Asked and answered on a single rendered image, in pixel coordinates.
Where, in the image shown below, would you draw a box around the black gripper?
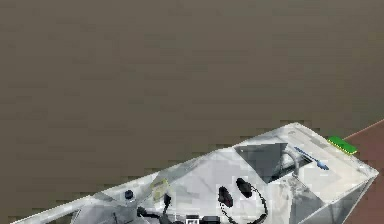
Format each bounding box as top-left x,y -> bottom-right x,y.
136,193 -> 185,224

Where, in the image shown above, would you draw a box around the grey saltshaker with black cap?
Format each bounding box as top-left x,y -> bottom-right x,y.
123,189 -> 137,207

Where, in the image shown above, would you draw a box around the pale yellow sponge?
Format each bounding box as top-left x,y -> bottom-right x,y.
149,177 -> 171,202

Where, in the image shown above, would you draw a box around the black headphones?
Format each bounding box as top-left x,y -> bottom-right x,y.
217,177 -> 270,224

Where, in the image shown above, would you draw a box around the dark sink basin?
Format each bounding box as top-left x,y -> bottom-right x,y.
233,142 -> 315,185

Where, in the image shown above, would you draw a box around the grey curved faucet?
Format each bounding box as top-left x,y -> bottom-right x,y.
282,149 -> 301,178

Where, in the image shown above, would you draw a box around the green flat sponge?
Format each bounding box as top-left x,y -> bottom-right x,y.
326,135 -> 359,156

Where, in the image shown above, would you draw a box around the blue handled brush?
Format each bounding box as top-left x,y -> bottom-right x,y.
293,146 -> 330,171

